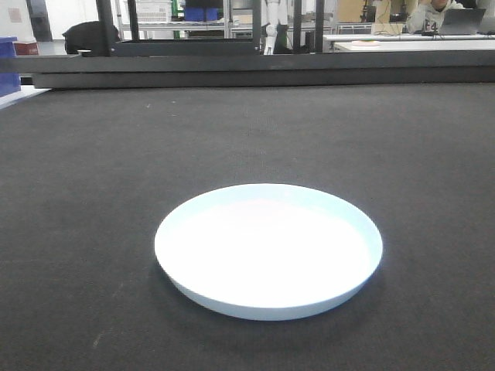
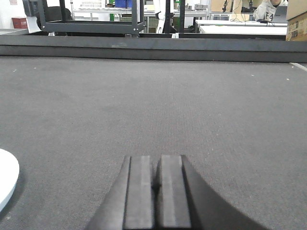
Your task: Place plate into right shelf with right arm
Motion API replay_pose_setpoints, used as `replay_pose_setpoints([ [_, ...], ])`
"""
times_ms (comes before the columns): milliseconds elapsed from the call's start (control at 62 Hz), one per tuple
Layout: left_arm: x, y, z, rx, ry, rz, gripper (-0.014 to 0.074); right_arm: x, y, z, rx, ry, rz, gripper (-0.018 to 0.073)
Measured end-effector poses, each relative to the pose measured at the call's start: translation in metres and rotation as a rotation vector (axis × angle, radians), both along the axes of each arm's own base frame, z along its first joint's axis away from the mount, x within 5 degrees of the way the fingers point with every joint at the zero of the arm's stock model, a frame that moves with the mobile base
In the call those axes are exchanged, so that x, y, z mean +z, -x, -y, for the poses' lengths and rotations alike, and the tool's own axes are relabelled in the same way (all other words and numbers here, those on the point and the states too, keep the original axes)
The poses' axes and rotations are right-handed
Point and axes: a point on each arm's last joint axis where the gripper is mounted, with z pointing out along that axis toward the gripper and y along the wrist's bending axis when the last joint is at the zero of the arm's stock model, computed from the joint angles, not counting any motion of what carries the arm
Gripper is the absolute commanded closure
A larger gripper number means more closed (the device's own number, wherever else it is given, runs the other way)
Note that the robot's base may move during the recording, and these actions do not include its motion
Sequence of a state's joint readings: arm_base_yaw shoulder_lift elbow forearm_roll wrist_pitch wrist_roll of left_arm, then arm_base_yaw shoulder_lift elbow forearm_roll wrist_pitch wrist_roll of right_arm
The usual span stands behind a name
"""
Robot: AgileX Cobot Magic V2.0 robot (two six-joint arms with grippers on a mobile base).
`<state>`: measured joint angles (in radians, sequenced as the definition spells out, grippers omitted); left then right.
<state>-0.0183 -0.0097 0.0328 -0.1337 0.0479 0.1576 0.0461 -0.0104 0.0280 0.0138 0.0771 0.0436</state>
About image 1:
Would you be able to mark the black office chair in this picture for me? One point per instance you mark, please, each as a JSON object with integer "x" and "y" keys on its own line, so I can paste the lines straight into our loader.
{"x": 85, "y": 36}

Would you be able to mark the white lab table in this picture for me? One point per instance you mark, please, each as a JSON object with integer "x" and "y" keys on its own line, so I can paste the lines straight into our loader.
{"x": 407, "y": 43}

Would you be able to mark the red box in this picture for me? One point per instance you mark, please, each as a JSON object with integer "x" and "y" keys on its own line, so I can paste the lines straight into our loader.
{"x": 26, "y": 48}

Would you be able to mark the black metal frame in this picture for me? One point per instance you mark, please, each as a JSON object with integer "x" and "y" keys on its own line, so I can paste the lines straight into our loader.
{"x": 287, "y": 41}

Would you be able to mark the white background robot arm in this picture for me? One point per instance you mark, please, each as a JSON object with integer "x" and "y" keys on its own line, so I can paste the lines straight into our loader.
{"x": 273, "y": 14}

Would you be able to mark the person in grey hoodie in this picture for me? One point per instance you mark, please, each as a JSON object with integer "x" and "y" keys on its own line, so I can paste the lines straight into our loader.
{"x": 429, "y": 15}

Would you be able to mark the light blue round tray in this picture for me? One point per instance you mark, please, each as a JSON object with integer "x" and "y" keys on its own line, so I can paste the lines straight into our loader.
{"x": 268, "y": 252}

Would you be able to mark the black table edge rail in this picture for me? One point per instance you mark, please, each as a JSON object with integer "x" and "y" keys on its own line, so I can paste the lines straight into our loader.
{"x": 118, "y": 72}

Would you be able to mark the grey laptop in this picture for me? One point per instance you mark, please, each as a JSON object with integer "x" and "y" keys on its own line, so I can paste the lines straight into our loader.
{"x": 461, "y": 22}

